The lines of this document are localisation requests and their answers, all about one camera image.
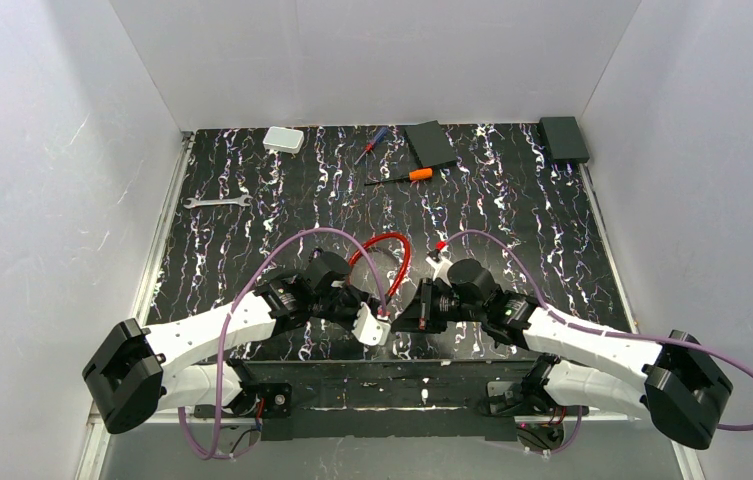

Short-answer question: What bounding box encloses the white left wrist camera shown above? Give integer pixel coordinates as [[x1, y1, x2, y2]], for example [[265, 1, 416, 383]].
[[352, 303, 390, 346]]

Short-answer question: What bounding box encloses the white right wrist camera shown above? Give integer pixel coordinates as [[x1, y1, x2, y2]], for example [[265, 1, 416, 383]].
[[426, 241, 453, 284]]

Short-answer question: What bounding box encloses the orange handled screwdriver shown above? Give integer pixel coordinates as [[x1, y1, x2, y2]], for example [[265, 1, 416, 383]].
[[365, 168, 434, 186]]

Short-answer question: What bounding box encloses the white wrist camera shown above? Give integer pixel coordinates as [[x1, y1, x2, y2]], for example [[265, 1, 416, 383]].
[[352, 303, 390, 346], [426, 241, 453, 284]]

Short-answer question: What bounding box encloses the black flat plate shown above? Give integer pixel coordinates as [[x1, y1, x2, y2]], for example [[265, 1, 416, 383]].
[[403, 120, 458, 170]]

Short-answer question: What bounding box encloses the black electronics box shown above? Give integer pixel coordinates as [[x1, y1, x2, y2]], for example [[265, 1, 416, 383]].
[[538, 116, 590, 165]]

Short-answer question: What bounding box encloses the blue red screwdriver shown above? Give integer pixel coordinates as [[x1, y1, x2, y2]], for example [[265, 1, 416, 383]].
[[354, 126, 389, 165]]

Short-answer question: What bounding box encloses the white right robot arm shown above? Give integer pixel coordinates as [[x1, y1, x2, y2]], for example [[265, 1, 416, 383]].
[[392, 259, 733, 450]]

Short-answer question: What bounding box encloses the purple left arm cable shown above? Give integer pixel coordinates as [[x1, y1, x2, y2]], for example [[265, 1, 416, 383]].
[[177, 227, 391, 462]]

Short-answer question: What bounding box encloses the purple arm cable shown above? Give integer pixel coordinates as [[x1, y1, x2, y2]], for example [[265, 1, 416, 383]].
[[445, 229, 753, 433], [177, 227, 391, 462]]

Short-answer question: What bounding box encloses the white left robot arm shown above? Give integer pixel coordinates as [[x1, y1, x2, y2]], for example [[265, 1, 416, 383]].
[[82, 252, 390, 434]]

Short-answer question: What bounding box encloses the silver open-end wrench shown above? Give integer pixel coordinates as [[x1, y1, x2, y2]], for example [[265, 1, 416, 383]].
[[182, 195, 253, 209]]

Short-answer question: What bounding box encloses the white plastic box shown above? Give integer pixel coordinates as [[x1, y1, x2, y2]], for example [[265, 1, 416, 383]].
[[263, 126, 305, 154]]

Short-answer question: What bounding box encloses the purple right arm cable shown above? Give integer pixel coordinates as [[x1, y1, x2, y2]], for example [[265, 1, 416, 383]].
[[445, 229, 753, 433]]

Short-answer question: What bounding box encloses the red cable lock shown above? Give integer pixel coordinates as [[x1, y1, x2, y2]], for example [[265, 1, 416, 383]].
[[362, 232, 412, 300]]

